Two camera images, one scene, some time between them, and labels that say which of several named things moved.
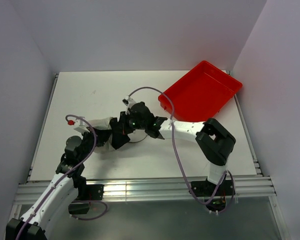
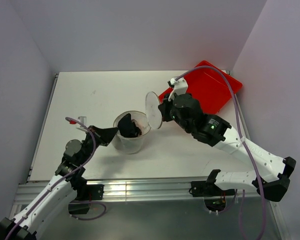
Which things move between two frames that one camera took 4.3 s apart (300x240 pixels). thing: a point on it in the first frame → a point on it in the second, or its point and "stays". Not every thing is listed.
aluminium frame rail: [145, 189] stays
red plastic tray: [199, 94] stays
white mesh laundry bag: [103, 123] → [133, 125]
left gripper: [100, 136] stays
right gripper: [125, 120] → [165, 110]
